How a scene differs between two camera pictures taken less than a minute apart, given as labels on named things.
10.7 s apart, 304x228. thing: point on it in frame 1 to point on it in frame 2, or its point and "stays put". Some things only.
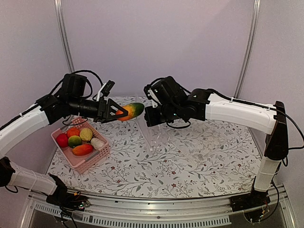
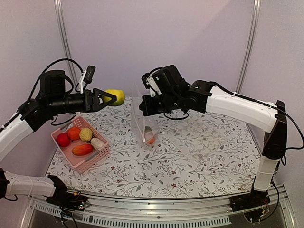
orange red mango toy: [82, 150] stays put
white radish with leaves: [96, 143] stays put
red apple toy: [61, 139] stays put
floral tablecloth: [210, 159] stays put
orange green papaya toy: [133, 109] to [150, 137]
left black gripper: [104, 110] to [92, 99]
